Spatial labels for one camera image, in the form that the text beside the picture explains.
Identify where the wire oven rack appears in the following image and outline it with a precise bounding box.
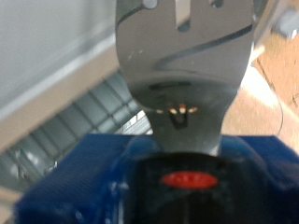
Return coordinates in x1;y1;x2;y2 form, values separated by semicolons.
0;71;153;194

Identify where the silver toaster oven body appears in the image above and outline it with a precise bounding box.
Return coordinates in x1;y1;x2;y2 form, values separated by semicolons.
0;0;153;200

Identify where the slotted metal spatula black handle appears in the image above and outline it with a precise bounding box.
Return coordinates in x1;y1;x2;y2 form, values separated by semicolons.
115;0;281;224

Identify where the blue printed grip block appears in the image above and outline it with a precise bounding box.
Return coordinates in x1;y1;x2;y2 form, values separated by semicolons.
13;133;299;224

